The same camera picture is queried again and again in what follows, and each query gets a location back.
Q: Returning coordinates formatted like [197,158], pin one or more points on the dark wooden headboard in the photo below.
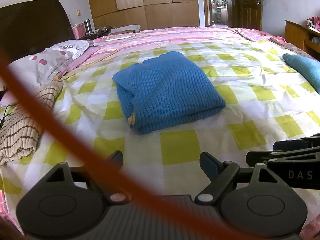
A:
[32,26]

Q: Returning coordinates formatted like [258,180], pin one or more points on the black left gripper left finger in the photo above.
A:
[81,175]

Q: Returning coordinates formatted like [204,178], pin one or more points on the wooden wardrobe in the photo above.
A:
[149,14]

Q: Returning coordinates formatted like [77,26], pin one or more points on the wooden side cabinet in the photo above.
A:
[305,38]

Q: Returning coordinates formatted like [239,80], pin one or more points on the beige brown striped garment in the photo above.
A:
[19,132]

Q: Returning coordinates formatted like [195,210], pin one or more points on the yellow white checked bedsheet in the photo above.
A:
[266,101]

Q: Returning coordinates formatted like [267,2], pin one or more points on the grey cloth on nightstand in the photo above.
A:
[131,28]

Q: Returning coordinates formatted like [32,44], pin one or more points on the pink floral blanket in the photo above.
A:
[314,23]

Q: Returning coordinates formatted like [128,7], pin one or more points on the blue yellow striped knit sweater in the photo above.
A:
[165,91]

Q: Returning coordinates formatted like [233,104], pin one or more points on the pink storage box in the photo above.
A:
[79,30]

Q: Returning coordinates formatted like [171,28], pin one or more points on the pink striped quilt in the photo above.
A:
[114,45]

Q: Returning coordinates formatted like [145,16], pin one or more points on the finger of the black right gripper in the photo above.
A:
[298,144]
[253,157]

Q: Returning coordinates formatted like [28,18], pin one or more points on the grey pillow with pink dots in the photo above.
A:
[33,71]

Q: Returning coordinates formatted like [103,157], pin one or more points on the light blue folded garment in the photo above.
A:
[307,67]

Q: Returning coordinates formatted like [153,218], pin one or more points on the brown wooden door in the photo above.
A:
[249,14]

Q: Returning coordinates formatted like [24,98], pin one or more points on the metal thermos cup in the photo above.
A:
[88,27]

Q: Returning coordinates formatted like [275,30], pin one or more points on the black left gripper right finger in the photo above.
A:
[224,178]

